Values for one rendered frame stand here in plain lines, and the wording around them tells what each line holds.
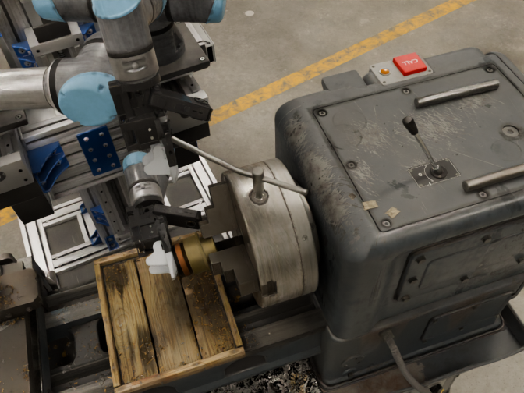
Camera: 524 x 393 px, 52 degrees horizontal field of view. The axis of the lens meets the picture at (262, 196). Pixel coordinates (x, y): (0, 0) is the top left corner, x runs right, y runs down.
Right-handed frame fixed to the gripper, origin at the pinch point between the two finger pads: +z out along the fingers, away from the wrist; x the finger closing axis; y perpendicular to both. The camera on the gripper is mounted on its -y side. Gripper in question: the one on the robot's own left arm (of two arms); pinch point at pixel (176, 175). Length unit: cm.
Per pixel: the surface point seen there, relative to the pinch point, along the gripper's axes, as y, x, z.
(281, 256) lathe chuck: -15.4, 8.7, 19.0
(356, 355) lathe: -34, 0, 66
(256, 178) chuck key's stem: -14.0, 4.1, 3.0
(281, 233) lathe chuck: -16.7, 6.9, 14.9
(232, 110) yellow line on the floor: -45, -188, 70
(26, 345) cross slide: 41, -7, 35
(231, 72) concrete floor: -54, -217, 59
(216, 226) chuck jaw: -5.7, -6.3, 18.1
